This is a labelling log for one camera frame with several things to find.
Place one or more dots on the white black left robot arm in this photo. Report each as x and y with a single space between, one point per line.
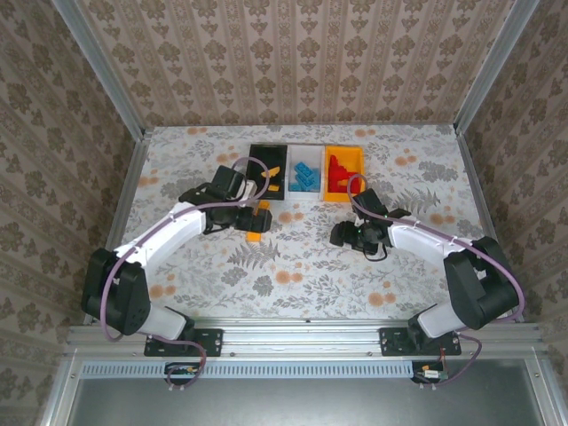
168 231

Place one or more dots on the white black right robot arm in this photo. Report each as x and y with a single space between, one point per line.
421 242

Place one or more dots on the black plastic bin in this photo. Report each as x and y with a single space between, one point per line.
259 186

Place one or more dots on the floral patterned table cover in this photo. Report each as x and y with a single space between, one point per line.
310 284

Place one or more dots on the yellow plastic bin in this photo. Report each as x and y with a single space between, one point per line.
355 155

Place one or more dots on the white plastic bin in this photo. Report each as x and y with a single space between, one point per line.
306 153

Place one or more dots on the small connector circuit board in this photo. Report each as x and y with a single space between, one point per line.
430 374
182 370

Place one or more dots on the grey metal panel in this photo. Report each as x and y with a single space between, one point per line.
310 404

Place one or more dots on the aluminium side rail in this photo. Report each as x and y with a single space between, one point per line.
129 186
478 186

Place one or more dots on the wide aluminium base rail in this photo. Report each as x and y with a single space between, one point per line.
302 337

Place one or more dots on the aluminium frame post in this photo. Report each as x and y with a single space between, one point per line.
100 66
494 66

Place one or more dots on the aluminium frame bar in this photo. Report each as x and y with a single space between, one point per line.
546 395
58 395

